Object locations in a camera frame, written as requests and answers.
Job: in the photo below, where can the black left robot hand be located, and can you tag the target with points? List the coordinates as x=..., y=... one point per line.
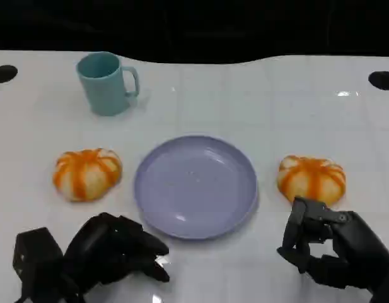
x=96, y=243

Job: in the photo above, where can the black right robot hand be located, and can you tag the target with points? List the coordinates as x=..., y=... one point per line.
x=355, y=243

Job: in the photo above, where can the orange white toy bread roll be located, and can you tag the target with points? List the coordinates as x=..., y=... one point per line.
x=311, y=181
x=87, y=175

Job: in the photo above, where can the lilac plate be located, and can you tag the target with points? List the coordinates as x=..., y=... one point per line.
x=195, y=187

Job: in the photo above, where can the pale green mug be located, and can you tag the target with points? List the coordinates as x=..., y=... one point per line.
x=102, y=88

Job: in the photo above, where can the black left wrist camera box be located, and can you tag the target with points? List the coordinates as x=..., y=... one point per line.
x=36, y=252

